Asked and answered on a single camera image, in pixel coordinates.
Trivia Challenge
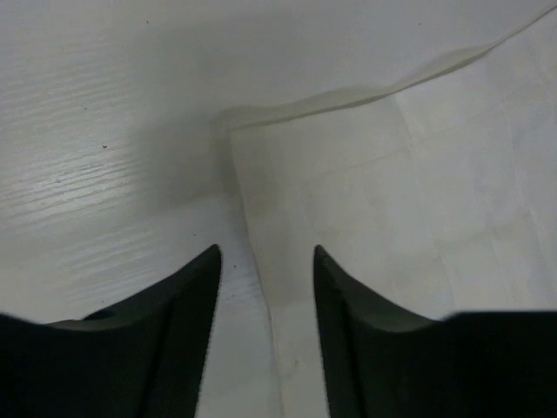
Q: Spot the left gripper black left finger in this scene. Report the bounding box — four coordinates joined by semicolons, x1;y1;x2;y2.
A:
1;245;222;417

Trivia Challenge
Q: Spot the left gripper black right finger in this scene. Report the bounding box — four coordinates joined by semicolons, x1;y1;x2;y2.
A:
313;246;556;417

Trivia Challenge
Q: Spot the white pleated skirt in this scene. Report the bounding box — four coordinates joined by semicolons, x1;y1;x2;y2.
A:
220;2;556;417

